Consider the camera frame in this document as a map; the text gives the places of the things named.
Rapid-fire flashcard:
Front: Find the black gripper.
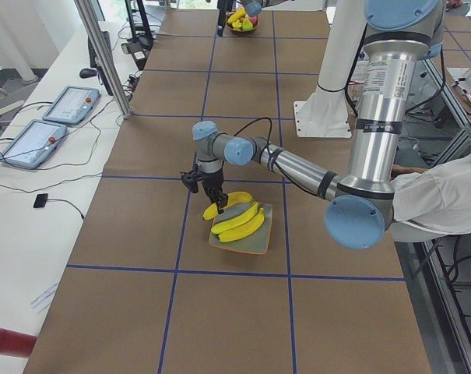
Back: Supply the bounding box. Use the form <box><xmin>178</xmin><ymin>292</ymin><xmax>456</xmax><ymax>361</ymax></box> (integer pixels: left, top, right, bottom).
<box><xmin>200</xmin><ymin>169</ymin><xmax>228</xmax><ymax>213</ymax></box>

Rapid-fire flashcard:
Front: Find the yellow banana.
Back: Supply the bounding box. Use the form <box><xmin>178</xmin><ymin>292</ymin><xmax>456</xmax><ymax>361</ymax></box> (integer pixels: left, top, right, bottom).
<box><xmin>202</xmin><ymin>203</ymin><xmax>224</xmax><ymax>221</ymax></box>
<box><xmin>211</xmin><ymin>203</ymin><xmax>259</xmax><ymax>235</ymax></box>
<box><xmin>225</xmin><ymin>191</ymin><xmax>255</xmax><ymax>208</ymax></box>
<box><xmin>218</xmin><ymin>207</ymin><xmax>265</xmax><ymax>242</ymax></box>

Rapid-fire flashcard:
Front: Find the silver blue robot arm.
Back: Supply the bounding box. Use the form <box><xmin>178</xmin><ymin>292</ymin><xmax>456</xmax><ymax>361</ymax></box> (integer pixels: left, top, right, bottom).
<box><xmin>240</xmin><ymin>0</ymin><xmax>287</xmax><ymax>17</ymax></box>

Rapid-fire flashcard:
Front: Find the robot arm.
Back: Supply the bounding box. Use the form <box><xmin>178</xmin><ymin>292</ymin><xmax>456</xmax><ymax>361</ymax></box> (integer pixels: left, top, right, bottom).
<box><xmin>181</xmin><ymin>1</ymin><xmax>445</xmax><ymax>249</ymax></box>

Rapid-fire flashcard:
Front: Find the square blue-green ceramic plate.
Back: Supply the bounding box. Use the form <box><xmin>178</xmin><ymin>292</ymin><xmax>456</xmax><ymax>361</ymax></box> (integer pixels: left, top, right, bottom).
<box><xmin>209</xmin><ymin>203</ymin><xmax>273</xmax><ymax>255</ymax></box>

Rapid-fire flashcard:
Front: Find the woven wicker basket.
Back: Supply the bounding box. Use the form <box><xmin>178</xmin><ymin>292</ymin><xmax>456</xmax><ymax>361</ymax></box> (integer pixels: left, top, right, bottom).
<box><xmin>227</xmin><ymin>16</ymin><xmax>258</xmax><ymax>33</ymax></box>

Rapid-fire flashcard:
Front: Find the upper teach pendant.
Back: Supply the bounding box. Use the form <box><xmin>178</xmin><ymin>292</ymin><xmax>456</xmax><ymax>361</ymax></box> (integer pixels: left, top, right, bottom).
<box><xmin>42</xmin><ymin>86</ymin><xmax>100</xmax><ymax>126</ymax></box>

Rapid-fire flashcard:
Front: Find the teach pendant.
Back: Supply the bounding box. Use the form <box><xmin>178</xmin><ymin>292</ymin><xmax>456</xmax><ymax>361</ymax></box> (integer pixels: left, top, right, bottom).
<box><xmin>42</xmin><ymin>86</ymin><xmax>100</xmax><ymax>126</ymax></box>
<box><xmin>0</xmin><ymin>120</ymin><xmax>67</xmax><ymax>169</ymax></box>

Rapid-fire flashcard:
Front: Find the small black device on table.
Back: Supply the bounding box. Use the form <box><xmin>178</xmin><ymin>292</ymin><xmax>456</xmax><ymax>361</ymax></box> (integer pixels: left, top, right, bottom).
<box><xmin>33</xmin><ymin>193</ymin><xmax>48</xmax><ymax>209</ymax></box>

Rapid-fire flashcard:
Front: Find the black computer mouse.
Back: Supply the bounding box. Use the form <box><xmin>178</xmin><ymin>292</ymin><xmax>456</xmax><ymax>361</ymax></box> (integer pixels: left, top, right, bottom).
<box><xmin>79</xmin><ymin>68</ymin><xmax>97</xmax><ymax>79</ymax></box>

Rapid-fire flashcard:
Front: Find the black computer monitor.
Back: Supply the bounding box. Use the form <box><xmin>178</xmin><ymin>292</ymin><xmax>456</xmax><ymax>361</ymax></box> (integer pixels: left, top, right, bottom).
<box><xmin>86</xmin><ymin>30</ymin><xmax>115</xmax><ymax>97</ymax></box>

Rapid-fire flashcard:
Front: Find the lower teach pendant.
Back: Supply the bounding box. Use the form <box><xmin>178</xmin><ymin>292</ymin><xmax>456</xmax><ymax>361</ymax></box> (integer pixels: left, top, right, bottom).
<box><xmin>0</xmin><ymin>120</ymin><xmax>67</xmax><ymax>169</ymax></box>

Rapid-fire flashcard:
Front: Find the seated person in white shirt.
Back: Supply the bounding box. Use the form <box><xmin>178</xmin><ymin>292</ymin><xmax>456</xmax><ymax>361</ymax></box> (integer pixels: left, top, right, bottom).
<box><xmin>390</xmin><ymin>153</ymin><xmax>471</xmax><ymax>242</ymax></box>

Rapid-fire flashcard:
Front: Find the red fire extinguisher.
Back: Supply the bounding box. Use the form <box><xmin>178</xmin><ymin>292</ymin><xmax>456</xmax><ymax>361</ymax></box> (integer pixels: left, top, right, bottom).
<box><xmin>0</xmin><ymin>328</ymin><xmax>37</xmax><ymax>358</ymax></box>

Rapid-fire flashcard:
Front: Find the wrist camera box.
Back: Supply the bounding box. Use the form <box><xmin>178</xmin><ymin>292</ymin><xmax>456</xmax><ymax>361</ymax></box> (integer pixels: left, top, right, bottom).
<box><xmin>180</xmin><ymin>164</ymin><xmax>202</xmax><ymax>194</ymax></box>

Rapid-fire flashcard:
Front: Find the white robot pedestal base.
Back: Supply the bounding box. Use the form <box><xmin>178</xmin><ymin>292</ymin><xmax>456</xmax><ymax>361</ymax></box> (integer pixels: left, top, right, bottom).
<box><xmin>293</xmin><ymin>0</ymin><xmax>366</xmax><ymax>138</ymax></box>

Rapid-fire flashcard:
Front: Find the aluminium frame post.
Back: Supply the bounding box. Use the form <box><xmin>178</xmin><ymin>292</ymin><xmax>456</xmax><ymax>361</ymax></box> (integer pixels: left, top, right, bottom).
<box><xmin>74</xmin><ymin>0</ymin><xmax>132</xmax><ymax>119</ymax></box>

